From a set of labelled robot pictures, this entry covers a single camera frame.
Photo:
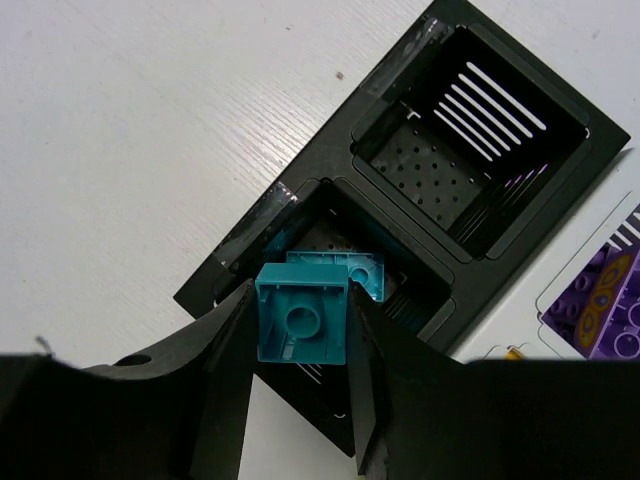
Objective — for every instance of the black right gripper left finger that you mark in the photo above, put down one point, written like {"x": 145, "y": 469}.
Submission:
{"x": 174, "y": 410}

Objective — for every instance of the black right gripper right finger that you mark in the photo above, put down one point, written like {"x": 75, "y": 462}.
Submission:
{"x": 418, "y": 414}

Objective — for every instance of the teal lego plate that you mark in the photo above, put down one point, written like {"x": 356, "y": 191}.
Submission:
{"x": 367, "y": 269}

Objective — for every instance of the purple lego brick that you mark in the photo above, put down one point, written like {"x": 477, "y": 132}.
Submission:
{"x": 598, "y": 312}

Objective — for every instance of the black slotted container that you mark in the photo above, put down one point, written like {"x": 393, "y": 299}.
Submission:
{"x": 456, "y": 159}

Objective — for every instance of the white slotted container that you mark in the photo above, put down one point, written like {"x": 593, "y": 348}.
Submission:
{"x": 537, "y": 316}

